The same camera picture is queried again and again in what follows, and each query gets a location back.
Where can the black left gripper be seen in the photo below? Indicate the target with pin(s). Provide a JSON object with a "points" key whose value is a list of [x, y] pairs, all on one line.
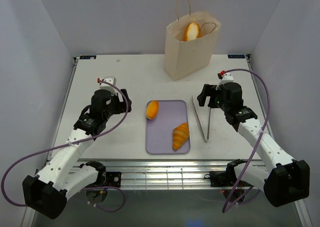
{"points": [[122, 106]]}

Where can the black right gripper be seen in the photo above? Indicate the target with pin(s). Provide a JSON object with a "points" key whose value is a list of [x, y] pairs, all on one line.
{"points": [[207, 91]]}

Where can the oval white-topped fake bread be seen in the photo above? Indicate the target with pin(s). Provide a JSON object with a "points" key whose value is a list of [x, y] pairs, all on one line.
{"points": [[192, 31]]}

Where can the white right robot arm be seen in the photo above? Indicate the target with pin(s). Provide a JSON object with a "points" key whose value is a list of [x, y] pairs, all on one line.
{"points": [[286, 180]]}

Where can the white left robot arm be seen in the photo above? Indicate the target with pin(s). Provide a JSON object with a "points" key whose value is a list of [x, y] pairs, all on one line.
{"points": [[49, 190]]}

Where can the white paper bag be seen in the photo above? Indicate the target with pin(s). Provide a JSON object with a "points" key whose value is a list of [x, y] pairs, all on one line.
{"points": [[182, 58]]}

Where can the fake croissant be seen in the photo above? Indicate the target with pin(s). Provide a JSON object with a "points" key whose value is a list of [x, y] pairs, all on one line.
{"points": [[180, 135]]}

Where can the small round orange bun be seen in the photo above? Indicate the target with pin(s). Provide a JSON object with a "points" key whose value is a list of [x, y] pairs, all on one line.
{"points": [[152, 110]]}

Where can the right blue table label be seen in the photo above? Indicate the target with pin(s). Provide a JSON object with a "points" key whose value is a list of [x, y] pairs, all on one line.
{"points": [[236, 56]]}

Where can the blue table label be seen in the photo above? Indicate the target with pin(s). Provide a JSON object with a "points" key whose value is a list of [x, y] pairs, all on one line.
{"points": [[87, 57], [236, 56]]}

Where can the lilac plastic tray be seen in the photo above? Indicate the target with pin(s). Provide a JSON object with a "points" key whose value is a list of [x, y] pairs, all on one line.
{"points": [[159, 131]]}

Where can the left blue table label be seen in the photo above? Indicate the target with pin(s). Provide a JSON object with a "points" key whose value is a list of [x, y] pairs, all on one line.
{"points": [[87, 57]]}

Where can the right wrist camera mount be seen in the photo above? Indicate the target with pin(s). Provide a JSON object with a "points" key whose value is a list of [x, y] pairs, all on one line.
{"points": [[225, 77]]}

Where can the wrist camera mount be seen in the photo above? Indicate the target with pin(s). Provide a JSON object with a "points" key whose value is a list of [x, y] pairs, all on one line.
{"points": [[225, 77], [104, 84]]}

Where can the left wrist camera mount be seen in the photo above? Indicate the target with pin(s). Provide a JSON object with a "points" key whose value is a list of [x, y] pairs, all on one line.
{"points": [[104, 84]]}

